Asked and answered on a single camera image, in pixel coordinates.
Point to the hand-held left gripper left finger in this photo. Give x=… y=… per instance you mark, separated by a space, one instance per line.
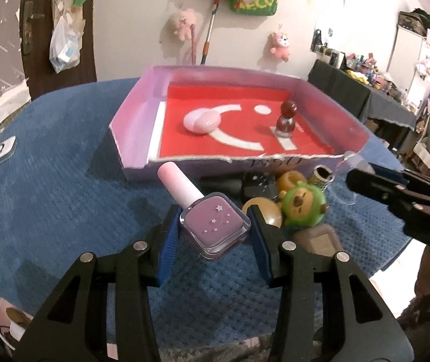
x=169 y=241

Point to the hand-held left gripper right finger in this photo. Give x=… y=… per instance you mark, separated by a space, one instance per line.
x=262 y=249

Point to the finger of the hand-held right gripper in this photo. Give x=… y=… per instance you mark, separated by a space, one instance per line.
x=373 y=184
x=386 y=169

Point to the clear small stemmed glass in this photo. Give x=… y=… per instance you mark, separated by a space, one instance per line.
x=345 y=164

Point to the amber round disc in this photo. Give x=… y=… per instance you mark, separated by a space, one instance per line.
x=266 y=213

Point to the purple nail polish bottle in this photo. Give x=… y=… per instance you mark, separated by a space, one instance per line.
x=213 y=226

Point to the gold hair roller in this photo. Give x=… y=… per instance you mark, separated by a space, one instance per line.
x=320 y=176

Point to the taupe square compact case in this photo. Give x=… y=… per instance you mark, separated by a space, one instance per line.
x=318 y=239

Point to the black nail polish bottle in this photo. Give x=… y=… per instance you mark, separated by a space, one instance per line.
x=258 y=184

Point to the lilac cardboard box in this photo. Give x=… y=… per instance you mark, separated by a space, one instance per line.
x=135 y=120

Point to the green bear toy figure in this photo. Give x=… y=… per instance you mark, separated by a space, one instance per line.
x=303 y=203

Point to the amber round jar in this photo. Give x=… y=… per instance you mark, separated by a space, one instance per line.
x=292 y=181

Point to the table with black cloth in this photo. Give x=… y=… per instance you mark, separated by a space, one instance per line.
x=343 y=86

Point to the row of small bottles and figures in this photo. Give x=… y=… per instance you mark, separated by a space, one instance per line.
x=366 y=68

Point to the dark red nail polish bottle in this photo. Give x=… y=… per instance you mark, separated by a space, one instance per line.
x=286 y=124

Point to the red printed paper sheet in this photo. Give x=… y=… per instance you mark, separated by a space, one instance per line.
x=245 y=132

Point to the metal rack with white panel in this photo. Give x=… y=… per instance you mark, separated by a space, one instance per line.
x=405 y=51

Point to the pink oval compact case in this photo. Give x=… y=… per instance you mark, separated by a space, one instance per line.
x=201 y=121

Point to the bright pink plush toy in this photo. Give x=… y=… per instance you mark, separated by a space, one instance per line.
x=280 y=45

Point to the pink stick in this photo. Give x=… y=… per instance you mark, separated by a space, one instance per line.
x=193 y=47

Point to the broom stick with orange grip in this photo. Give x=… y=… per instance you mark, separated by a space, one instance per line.
x=209 y=34

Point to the plastic bag on door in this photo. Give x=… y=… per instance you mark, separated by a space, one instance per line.
x=37 y=75

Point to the pale pink plush toy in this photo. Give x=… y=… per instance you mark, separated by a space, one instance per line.
x=181 y=22

